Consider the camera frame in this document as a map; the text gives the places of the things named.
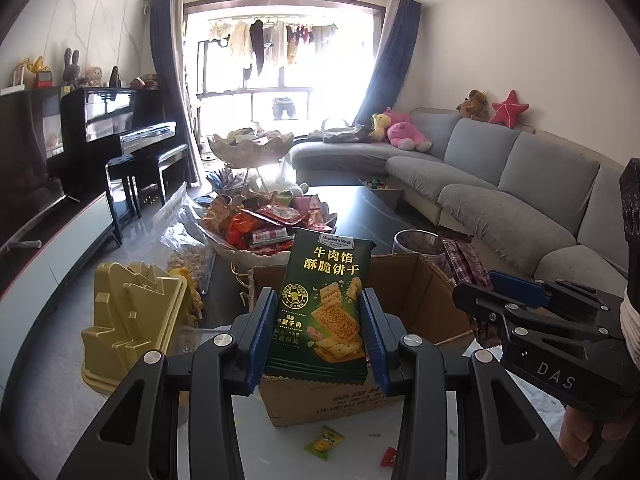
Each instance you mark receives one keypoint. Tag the small doll plush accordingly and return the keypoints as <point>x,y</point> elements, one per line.
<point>93,76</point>

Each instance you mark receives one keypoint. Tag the yellow castle-shaped candy container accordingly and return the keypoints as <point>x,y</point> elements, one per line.
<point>135,320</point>

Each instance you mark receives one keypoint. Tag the black upright piano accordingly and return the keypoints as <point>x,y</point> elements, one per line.
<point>100,115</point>

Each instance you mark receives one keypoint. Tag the yellow toy figure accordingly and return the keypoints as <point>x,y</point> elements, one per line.
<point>187,290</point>

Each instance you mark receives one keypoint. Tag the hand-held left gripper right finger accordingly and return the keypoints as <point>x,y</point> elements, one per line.
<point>374,345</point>

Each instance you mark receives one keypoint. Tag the clear plastic bag of nuts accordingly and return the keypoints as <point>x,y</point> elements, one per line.
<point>187,240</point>

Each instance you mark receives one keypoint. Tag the pink plush toy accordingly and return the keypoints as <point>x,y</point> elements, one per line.
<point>405,130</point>

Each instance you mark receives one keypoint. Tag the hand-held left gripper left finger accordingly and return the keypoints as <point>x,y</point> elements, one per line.
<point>262,345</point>

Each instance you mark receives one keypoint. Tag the person's right hand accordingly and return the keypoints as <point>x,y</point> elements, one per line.
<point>577,432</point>

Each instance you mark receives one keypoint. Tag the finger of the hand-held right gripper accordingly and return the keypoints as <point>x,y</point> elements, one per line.
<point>515,285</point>
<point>550,321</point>

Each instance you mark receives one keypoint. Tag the small yellow-green candy packet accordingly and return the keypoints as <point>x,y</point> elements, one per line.
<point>325,442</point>

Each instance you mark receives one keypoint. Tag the grey sectional sofa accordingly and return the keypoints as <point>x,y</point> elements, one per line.
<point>500,180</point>

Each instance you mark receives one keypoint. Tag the hanging denim shorts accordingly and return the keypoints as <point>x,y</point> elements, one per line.
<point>284,107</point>

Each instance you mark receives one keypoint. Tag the brown cardboard box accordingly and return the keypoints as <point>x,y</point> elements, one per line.
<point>325,405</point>

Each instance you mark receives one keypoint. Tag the small red wrapped candy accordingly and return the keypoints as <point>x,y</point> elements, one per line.
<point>389,456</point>

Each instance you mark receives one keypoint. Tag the blue curtain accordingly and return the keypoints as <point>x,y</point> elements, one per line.
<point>390,60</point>
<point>170,85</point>

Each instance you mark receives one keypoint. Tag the dark green cracker packet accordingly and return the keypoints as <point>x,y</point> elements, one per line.
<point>320,280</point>

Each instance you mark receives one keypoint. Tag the light patterned table mat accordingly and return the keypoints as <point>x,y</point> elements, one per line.
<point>280,457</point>

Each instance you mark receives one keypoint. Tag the maroon striped snack packet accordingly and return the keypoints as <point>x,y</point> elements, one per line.
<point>465,260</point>

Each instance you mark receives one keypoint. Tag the dark metronome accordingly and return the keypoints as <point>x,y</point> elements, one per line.
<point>115,77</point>

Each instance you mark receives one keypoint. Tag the row of hanging clothes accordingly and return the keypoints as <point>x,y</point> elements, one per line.
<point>260,40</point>

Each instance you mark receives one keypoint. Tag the box of toy blocks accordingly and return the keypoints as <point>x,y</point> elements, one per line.
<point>377,184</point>

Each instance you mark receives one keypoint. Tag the red star plush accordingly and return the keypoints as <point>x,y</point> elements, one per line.
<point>507,109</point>

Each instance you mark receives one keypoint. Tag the glass cup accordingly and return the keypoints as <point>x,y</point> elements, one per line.
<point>415,246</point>

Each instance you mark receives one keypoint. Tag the brown bear plush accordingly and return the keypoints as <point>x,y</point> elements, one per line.
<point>474,105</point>

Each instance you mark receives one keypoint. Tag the grey rabbit plush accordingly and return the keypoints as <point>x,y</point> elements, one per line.
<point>71,72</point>

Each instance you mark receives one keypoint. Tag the flat screen television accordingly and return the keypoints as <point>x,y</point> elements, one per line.
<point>30,170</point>

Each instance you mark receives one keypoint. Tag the bowl of snacks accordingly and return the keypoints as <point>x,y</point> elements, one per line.
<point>260,225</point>

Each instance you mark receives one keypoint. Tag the black piano bench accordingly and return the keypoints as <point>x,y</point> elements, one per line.
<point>145,160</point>

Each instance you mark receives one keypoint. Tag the long television cabinet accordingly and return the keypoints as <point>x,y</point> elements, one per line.
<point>55,260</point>

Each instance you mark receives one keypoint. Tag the yellow plush toy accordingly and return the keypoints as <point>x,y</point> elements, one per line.
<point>380,127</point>

